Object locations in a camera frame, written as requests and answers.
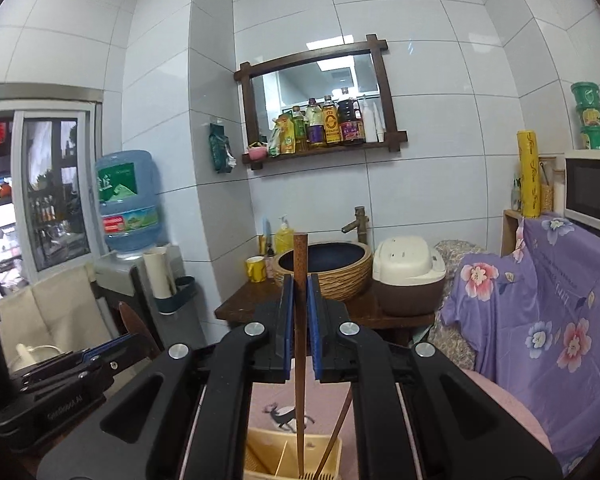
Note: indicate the dark wooden counter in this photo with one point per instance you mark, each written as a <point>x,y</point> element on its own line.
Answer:
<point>245,305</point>

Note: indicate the yellow mug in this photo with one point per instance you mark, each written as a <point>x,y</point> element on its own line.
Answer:
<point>254,269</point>

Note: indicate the green hanging packet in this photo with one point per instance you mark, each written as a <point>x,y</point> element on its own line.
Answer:
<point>221,150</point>

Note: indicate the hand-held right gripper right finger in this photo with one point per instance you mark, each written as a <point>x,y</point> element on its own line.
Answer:
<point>317,332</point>

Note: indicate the beige plastic utensil holder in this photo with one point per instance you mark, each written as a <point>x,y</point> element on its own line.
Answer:
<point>270,452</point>

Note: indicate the grey patterned cloth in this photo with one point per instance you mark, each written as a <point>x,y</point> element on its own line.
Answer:
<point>460,260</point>

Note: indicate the teal plastic wall holder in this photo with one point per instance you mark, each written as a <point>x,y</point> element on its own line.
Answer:
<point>180,295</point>

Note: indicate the pink small bowl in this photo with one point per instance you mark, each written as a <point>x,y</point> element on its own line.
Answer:
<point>257,152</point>

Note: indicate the grey water dispenser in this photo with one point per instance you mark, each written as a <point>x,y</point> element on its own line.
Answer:
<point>130,300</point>

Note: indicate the yellow soap pump bottle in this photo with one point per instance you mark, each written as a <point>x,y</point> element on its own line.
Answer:
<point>283,240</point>

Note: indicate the dark wooden spoon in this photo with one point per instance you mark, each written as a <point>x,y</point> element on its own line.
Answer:
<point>132,322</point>

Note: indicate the white plastic bottle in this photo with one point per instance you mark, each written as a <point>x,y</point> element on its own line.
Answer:
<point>374,120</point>

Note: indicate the white microwave oven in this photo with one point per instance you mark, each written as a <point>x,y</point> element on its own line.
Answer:
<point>595,192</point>

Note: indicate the beige cushion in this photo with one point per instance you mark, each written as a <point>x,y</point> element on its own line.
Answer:
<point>55,310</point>

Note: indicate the blue water jug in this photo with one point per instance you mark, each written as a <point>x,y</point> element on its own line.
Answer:
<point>127,200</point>

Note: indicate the yellow green refill pouch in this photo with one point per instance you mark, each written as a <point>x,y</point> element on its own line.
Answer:
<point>287,135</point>

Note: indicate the yellow label sauce bottle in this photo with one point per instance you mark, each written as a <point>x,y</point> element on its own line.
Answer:
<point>331,125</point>

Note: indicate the stack of paper cups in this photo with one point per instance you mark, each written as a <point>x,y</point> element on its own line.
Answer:
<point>159,272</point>

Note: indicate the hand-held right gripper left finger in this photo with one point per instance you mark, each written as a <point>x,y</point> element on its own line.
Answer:
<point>285,332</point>

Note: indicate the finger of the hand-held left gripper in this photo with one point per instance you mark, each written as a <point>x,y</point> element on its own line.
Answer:
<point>111,346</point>
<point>55,366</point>

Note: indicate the brown wooden chopstick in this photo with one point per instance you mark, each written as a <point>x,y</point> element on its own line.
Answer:
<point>337,430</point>
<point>300,260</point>

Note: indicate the white brown rice cooker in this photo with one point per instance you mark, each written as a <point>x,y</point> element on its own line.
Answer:
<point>407,280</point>

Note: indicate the bamboo style faucet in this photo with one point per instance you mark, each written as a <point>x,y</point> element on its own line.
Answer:
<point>361,225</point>

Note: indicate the wooden framed mirror shelf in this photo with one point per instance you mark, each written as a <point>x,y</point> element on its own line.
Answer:
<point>245,110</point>

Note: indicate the purple label oil bottle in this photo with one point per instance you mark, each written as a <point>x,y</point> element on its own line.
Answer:
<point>316,130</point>

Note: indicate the glass window frame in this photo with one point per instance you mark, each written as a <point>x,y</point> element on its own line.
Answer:
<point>55,185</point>

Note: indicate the yellow wrap roll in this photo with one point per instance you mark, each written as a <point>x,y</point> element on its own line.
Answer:
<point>529,175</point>

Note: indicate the glass storage jar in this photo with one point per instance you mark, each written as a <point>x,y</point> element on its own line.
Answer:
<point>550,190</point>

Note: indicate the purple floral cloth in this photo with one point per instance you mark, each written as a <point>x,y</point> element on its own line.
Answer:
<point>545,300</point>

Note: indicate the woven rim sink basin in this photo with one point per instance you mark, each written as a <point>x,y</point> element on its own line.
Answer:
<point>340,275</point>

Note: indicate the green glass bottle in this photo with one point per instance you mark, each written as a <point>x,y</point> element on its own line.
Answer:
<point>300,132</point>

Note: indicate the dark soy sauce bottle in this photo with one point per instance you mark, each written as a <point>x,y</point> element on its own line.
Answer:
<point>351,120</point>

